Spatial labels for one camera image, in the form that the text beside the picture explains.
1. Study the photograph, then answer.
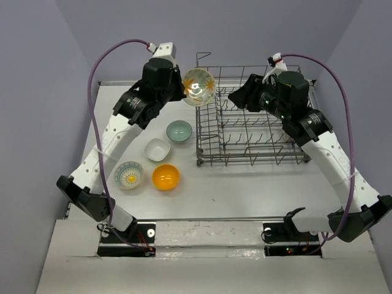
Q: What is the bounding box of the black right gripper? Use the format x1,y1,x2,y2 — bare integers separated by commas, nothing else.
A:
227,73,289,121

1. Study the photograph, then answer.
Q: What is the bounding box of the orange flower patterned bowl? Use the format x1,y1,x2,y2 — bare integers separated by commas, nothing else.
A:
183,68,216,107

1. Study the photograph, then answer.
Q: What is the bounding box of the blue yellow patterned bowl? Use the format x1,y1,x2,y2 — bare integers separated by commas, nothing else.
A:
114,161,144,190

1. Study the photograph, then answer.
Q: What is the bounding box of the brown patterned bowl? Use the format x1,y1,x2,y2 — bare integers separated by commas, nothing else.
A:
282,129,295,143

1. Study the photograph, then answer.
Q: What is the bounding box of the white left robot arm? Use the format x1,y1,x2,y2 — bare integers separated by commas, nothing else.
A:
56,57,184,243

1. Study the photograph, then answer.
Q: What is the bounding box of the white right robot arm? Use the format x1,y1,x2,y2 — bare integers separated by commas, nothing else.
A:
228,71,391,243

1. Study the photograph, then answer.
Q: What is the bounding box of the teal green bowl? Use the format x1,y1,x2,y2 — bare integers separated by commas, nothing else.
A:
166,120,192,143

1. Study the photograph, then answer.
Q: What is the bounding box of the white square bowl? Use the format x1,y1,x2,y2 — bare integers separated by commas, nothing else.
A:
144,138,170,162

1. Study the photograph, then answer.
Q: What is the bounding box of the orange yellow bowl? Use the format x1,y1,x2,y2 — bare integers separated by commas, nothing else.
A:
152,164,180,190

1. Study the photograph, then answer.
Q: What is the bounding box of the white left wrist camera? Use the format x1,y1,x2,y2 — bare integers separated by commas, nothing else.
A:
147,42,176,62

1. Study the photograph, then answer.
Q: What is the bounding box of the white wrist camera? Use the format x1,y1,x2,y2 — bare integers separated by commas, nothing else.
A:
268,53,287,75
147,42,176,62

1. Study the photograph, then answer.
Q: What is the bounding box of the grey wire dish rack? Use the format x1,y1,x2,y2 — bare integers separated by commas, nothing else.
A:
195,52,311,166

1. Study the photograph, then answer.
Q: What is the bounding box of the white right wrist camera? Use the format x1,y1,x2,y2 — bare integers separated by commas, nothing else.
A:
268,53,287,75

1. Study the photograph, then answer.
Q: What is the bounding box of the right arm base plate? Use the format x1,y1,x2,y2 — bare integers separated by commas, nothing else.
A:
260,222,322,257

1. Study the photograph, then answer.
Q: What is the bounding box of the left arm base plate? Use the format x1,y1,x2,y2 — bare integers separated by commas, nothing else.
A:
96,222,156,258

